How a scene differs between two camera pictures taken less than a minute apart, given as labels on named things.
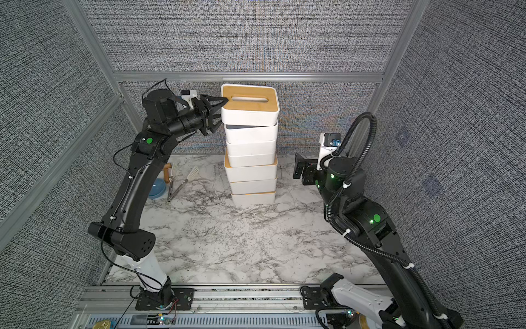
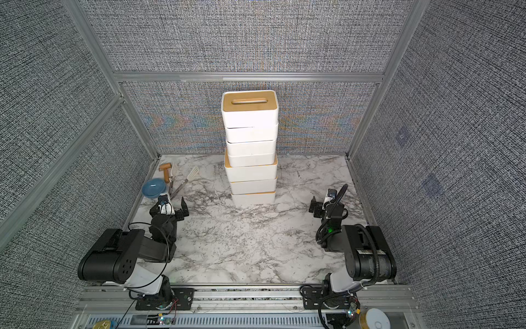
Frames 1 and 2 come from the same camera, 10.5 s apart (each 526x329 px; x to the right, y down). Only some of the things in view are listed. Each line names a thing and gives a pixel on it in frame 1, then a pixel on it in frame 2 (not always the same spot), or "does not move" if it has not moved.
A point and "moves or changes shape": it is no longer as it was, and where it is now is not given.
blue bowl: (157, 189) does not move
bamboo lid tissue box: (249, 105) moves or changes shape
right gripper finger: (298, 162) to (316, 208)
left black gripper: (204, 112) to (184, 210)
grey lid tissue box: (252, 148) does not move
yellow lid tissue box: (253, 186) does not move
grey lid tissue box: (235, 133) does not move
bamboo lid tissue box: (240, 199) does not move
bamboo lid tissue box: (254, 173) does not move
